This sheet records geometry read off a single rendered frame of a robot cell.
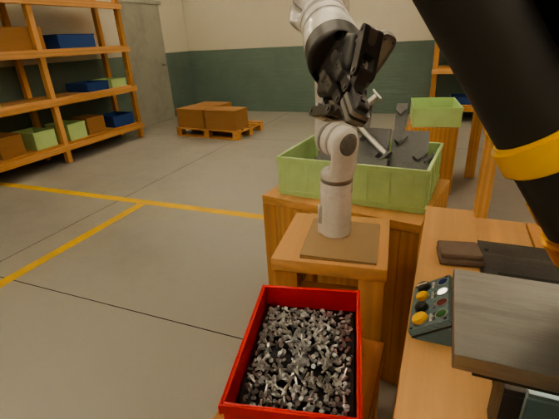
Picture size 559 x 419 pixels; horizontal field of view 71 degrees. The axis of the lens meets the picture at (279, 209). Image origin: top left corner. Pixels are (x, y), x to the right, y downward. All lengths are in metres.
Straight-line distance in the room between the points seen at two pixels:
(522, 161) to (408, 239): 1.29
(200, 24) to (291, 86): 2.33
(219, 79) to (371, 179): 7.58
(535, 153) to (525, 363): 0.28
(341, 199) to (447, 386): 0.57
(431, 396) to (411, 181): 0.94
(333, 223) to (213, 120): 5.26
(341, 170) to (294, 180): 0.61
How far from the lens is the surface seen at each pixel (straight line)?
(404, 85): 7.73
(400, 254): 1.53
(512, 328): 0.48
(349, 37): 0.49
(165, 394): 1.97
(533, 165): 0.20
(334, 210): 1.11
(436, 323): 0.76
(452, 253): 1.01
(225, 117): 6.15
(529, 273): 1.06
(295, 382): 0.72
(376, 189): 1.54
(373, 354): 0.89
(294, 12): 0.69
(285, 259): 1.09
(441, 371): 0.75
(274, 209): 1.70
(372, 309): 1.14
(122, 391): 2.05
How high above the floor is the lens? 1.42
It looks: 24 degrees down
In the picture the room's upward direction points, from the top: 3 degrees counter-clockwise
